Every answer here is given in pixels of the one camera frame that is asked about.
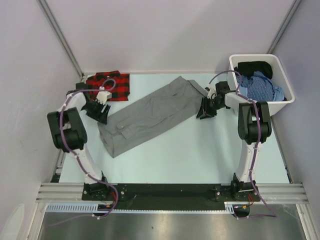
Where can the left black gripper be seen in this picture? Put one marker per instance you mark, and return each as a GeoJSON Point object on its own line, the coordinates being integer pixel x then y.
{"type": "Point", "coordinates": [101, 117]}

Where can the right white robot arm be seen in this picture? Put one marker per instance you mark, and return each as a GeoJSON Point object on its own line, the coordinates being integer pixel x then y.
{"type": "Point", "coordinates": [253, 127]}

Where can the red black plaid shirt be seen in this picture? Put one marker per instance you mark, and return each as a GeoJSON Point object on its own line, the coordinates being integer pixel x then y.
{"type": "Point", "coordinates": [120, 92]}

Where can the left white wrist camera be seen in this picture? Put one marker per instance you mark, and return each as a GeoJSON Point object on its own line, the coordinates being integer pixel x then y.
{"type": "Point", "coordinates": [103, 96]}

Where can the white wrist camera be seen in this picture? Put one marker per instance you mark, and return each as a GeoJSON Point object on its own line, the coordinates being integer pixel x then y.
{"type": "Point", "coordinates": [211, 92]}
{"type": "Point", "coordinates": [103, 96]}

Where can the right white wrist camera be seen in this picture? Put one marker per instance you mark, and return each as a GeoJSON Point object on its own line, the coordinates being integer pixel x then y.
{"type": "Point", "coordinates": [211, 92]}

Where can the light blue shirt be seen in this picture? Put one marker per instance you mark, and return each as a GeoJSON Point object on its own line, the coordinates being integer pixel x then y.
{"type": "Point", "coordinates": [278, 94]}

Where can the blue checked shirt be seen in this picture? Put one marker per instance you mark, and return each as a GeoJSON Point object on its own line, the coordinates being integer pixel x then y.
{"type": "Point", "coordinates": [257, 87]}

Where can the grey long sleeve shirt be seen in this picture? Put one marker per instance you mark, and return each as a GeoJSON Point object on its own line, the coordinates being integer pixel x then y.
{"type": "Point", "coordinates": [151, 116]}

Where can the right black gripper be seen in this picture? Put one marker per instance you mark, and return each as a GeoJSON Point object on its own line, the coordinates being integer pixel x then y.
{"type": "Point", "coordinates": [204, 111]}

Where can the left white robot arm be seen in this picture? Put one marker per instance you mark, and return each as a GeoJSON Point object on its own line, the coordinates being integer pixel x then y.
{"type": "Point", "coordinates": [68, 131]}

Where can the white plastic bin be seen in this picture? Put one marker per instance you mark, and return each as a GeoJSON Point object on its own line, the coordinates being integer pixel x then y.
{"type": "Point", "coordinates": [279, 77]}

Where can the aluminium frame rail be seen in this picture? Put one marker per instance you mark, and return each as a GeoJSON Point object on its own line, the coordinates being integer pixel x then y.
{"type": "Point", "coordinates": [275, 193]}

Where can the black shirt in bin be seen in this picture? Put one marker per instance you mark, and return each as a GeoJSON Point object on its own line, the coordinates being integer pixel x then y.
{"type": "Point", "coordinates": [248, 68]}

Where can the white slotted cable duct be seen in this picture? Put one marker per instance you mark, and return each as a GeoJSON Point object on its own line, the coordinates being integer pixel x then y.
{"type": "Point", "coordinates": [95, 208]}

